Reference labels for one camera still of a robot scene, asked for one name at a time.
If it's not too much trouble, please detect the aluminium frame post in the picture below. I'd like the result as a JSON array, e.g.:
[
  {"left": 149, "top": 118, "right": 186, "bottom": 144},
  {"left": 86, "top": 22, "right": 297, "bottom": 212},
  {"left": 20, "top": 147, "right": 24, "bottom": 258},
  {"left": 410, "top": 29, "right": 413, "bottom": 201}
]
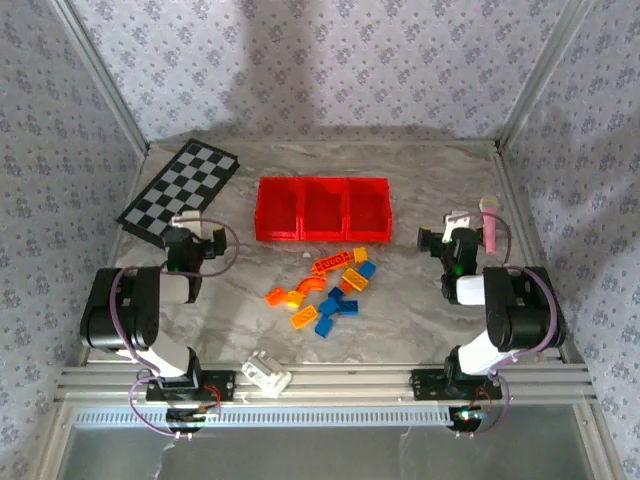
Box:
[
  {"left": 48, "top": 0, "right": 151, "bottom": 154},
  {"left": 497, "top": 0, "right": 599, "bottom": 151}
]

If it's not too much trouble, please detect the pink toy microphone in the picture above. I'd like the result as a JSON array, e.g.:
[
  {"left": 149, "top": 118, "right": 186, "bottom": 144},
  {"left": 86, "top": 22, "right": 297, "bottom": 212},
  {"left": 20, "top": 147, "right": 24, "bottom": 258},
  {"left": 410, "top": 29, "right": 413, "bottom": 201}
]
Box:
[{"left": 478, "top": 194, "right": 500, "bottom": 256}]

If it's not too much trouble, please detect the black controller board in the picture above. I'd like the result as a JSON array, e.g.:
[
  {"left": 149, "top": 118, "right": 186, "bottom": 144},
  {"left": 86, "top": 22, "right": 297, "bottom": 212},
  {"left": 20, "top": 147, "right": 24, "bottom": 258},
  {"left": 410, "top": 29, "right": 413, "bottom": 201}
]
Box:
[
  {"left": 448, "top": 405, "right": 485, "bottom": 434},
  {"left": 166, "top": 407, "right": 222, "bottom": 434}
]

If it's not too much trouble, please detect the white plastic block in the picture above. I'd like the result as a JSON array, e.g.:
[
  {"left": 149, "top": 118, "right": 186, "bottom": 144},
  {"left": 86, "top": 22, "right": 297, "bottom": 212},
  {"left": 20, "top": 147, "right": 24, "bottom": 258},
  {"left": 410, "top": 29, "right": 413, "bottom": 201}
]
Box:
[{"left": 240, "top": 350, "right": 294, "bottom": 400}]

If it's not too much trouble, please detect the black grey chessboard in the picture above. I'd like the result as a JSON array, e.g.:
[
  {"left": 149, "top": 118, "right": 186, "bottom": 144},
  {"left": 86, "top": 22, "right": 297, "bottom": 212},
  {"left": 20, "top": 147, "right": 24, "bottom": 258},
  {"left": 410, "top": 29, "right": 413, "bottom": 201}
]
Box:
[{"left": 115, "top": 138, "right": 240, "bottom": 253}]

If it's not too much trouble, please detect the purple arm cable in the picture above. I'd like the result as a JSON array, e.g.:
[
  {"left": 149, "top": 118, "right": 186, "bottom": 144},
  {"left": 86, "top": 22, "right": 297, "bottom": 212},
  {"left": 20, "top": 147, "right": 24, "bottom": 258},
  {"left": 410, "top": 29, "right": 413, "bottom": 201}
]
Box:
[
  {"left": 467, "top": 212, "right": 564, "bottom": 441},
  {"left": 110, "top": 219, "right": 241, "bottom": 441}
]

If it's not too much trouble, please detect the aluminium side rail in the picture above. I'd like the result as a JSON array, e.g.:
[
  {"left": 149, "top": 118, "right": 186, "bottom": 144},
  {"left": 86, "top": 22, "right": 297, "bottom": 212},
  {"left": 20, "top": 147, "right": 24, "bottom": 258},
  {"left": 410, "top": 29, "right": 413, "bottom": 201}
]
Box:
[
  {"left": 492, "top": 142, "right": 569, "bottom": 364},
  {"left": 79, "top": 147, "right": 151, "bottom": 364}
]

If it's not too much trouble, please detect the yellow-orange studded lego brick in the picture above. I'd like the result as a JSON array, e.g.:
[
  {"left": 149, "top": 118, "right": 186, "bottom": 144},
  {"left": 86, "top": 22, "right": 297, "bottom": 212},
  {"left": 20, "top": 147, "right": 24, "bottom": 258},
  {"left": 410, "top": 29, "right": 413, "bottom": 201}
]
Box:
[
  {"left": 290, "top": 304, "right": 320, "bottom": 330},
  {"left": 341, "top": 267, "right": 370, "bottom": 291}
]

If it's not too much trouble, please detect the grey slotted cable duct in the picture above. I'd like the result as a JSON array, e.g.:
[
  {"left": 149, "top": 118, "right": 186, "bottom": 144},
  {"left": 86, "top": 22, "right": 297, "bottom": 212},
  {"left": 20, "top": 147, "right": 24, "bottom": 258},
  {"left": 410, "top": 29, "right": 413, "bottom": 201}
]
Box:
[{"left": 72, "top": 404, "right": 459, "bottom": 429}]

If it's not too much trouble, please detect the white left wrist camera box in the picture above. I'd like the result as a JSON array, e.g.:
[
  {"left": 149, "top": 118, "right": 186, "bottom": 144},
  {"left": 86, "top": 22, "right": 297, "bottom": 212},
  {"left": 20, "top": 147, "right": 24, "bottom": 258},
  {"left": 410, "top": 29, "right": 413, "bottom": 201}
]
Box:
[{"left": 169, "top": 209, "right": 204, "bottom": 234}]

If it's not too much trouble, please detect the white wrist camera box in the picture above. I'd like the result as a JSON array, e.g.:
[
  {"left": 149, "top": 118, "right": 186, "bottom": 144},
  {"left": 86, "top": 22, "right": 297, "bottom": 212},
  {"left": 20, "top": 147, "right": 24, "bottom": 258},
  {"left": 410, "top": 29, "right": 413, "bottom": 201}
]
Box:
[
  {"left": 444, "top": 209, "right": 474, "bottom": 240},
  {"left": 169, "top": 209, "right": 204, "bottom": 234}
]

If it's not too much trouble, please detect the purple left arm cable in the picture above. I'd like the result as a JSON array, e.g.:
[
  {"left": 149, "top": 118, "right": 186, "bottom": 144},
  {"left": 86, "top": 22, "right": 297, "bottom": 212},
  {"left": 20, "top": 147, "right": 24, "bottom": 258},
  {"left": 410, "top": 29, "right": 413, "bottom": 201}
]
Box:
[{"left": 110, "top": 219, "right": 241, "bottom": 441}]

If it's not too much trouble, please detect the long orange lego plate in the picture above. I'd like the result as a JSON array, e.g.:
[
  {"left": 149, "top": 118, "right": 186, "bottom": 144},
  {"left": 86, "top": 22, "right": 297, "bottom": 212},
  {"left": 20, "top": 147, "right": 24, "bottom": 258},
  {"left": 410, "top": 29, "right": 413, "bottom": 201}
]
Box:
[{"left": 310, "top": 249, "right": 353, "bottom": 275}]

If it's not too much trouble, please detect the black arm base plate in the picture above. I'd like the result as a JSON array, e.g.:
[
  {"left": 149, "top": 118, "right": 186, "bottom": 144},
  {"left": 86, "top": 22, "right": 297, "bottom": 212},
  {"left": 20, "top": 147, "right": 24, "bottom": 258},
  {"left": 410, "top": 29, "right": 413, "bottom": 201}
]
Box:
[
  {"left": 410, "top": 367, "right": 503, "bottom": 401},
  {"left": 145, "top": 368, "right": 237, "bottom": 402}
]

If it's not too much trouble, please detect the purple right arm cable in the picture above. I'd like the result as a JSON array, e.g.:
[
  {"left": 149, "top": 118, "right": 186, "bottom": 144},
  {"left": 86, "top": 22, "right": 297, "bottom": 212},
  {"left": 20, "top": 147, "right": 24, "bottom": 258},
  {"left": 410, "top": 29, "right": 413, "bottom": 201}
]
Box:
[{"left": 467, "top": 212, "right": 564, "bottom": 441}]

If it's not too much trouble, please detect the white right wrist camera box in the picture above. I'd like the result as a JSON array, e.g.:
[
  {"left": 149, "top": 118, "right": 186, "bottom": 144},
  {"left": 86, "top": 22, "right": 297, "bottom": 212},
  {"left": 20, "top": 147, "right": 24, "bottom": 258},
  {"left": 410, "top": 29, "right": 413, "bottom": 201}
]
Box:
[{"left": 444, "top": 209, "right": 474, "bottom": 240}]

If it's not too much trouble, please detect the aluminium table rail wide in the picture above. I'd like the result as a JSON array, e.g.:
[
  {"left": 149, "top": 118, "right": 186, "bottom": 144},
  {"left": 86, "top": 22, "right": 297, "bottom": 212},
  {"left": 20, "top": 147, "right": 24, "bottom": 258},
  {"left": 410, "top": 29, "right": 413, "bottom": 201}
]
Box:
[{"left": 54, "top": 363, "right": 599, "bottom": 407}]

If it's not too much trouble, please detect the orange curved lego arch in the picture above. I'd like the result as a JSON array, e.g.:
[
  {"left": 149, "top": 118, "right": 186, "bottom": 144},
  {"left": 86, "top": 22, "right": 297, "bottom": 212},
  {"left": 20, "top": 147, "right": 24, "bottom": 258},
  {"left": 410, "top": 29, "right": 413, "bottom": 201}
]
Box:
[{"left": 293, "top": 276, "right": 327, "bottom": 297}]

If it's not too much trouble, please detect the red plastic bin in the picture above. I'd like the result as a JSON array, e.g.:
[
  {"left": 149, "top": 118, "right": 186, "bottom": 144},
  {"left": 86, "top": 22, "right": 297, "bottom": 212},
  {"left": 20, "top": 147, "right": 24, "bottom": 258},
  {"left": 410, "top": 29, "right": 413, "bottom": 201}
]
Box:
[
  {"left": 344, "top": 177, "right": 394, "bottom": 244},
  {"left": 254, "top": 176, "right": 306, "bottom": 243},
  {"left": 299, "top": 177, "right": 350, "bottom": 243}
]

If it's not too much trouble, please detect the floral fabric backdrop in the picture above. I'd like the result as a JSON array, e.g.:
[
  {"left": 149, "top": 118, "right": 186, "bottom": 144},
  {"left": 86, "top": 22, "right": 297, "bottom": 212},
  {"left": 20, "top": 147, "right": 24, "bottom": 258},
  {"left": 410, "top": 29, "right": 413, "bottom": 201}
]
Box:
[
  {"left": 69, "top": 0, "right": 584, "bottom": 144},
  {"left": 0, "top": 0, "right": 146, "bottom": 480},
  {"left": 504, "top": 0, "right": 640, "bottom": 480}
]

